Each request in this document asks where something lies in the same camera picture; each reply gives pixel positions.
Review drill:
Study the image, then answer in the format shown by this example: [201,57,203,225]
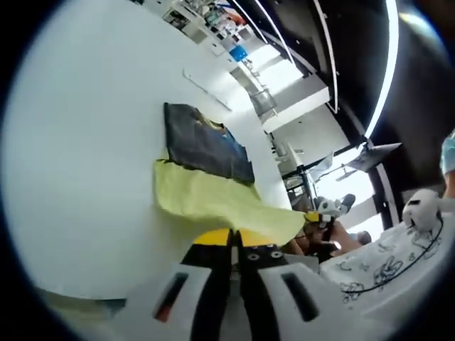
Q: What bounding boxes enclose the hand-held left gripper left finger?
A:
[123,228,235,341]

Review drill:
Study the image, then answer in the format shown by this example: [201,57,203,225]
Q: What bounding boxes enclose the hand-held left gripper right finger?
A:
[234,229,364,341]

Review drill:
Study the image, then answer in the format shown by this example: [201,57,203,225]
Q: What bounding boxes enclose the yellow blue black garment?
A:
[153,102,307,247]

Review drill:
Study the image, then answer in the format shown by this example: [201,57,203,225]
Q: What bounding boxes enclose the white outline template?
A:
[181,67,233,112]

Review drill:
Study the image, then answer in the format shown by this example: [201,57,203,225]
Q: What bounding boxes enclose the black monitor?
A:
[346,142,403,174]

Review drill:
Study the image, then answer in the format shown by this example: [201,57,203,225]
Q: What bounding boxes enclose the person's white printed shirt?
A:
[318,222,455,323]

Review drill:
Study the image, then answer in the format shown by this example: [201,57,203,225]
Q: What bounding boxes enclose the white chest-worn device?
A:
[402,189,442,232]

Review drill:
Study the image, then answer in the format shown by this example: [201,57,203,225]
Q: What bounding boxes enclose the long ceiling light strip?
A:
[365,0,400,139]

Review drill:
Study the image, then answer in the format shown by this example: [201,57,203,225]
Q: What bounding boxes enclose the blue storage bin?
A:
[228,45,249,63]

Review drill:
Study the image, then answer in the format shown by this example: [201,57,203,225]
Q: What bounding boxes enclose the black cable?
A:
[340,212,446,295]

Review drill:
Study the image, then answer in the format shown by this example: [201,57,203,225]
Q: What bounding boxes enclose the wire mesh chair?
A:
[250,90,279,117]

